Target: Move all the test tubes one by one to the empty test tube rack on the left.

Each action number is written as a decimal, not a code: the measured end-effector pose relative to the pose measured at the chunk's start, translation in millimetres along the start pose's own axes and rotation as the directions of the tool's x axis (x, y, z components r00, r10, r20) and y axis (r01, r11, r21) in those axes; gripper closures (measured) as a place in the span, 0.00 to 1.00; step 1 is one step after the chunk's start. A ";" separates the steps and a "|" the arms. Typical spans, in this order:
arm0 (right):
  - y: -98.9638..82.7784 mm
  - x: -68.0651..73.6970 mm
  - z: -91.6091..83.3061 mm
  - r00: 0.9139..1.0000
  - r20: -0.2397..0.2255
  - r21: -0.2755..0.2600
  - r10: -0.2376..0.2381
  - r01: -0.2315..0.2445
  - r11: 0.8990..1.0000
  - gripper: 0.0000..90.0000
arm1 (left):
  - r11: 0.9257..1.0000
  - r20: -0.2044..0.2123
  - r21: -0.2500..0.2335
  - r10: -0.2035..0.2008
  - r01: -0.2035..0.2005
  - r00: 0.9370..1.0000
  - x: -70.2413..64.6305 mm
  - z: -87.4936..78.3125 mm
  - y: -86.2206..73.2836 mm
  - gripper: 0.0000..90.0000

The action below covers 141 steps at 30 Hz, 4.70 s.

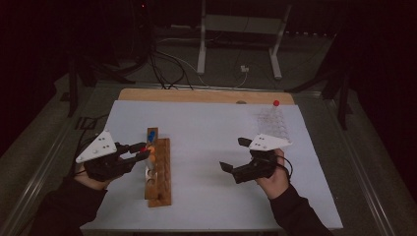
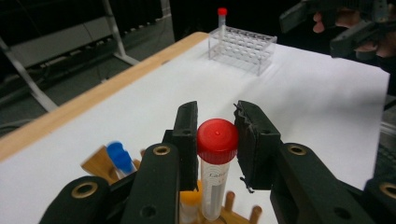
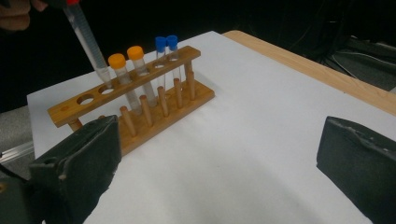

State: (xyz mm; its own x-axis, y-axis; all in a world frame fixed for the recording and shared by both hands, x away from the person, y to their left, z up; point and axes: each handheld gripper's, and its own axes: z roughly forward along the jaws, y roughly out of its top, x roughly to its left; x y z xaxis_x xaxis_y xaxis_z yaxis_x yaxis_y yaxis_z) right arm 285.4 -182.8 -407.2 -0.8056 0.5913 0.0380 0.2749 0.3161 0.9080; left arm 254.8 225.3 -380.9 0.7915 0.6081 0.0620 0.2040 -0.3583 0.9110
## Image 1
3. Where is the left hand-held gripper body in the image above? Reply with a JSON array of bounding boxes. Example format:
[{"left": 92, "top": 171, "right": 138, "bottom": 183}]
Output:
[{"left": 75, "top": 130, "right": 136, "bottom": 183}]

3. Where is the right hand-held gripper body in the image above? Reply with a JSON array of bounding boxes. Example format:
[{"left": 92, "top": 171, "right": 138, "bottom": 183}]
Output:
[{"left": 230, "top": 133, "right": 293, "bottom": 185}]

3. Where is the wooden test tube rack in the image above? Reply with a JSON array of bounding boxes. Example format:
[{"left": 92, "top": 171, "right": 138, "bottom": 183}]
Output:
[{"left": 144, "top": 127, "right": 172, "bottom": 208}]

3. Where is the person's left hand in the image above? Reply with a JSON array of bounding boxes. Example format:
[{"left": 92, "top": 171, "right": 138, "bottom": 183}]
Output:
[{"left": 73, "top": 171, "right": 116, "bottom": 192}]

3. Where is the person's right hand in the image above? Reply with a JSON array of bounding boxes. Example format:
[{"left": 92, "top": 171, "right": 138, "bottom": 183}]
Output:
[{"left": 255, "top": 147, "right": 291, "bottom": 201}]

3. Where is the white table sheet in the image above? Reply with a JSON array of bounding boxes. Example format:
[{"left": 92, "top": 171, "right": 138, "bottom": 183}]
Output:
[{"left": 80, "top": 99, "right": 344, "bottom": 231}]

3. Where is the black stand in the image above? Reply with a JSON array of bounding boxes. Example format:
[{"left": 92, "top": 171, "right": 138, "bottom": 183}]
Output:
[
  {"left": 284, "top": 65, "right": 353, "bottom": 131},
  {"left": 60, "top": 55, "right": 136, "bottom": 118}
]

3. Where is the white metal stand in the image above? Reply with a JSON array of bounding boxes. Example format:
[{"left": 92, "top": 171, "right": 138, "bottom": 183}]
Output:
[{"left": 196, "top": 0, "right": 293, "bottom": 81}]

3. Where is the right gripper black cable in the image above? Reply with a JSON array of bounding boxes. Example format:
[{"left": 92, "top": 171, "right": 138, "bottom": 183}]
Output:
[{"left": 262, "top": 155, "right": 294, "bottom": 181}]

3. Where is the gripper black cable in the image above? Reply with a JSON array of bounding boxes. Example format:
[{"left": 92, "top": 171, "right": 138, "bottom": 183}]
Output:
[
  {"left": 16, "top": 112, "right": 111, "bottom": 235},
  {"left": 262, "top": 155, "right": 294, "bottom": 181}
]

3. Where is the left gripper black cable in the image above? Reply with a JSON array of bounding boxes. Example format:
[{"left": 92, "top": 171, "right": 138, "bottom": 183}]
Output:
[{"left": 16, "top": 112, "right": 111, "bottom": 235}]

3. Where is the white cable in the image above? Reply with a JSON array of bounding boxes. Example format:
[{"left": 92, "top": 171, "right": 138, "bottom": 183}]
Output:
[{"left": 156, "top": 48, "right": 250, "bottom": 89}]

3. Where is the metal frame rail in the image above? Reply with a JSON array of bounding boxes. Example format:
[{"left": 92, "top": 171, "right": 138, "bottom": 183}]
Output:
[
  {"left": 323, "top": 94, "right": 399, "bottom": 236},
  {"left": 0, "top": 83, "right": 99, "bottom": 236}
]

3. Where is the bundle of black cables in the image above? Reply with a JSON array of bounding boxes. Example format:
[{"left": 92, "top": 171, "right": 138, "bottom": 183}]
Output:
[{"left": 131, "top": 0, "right": 195, "bottom": 91}]

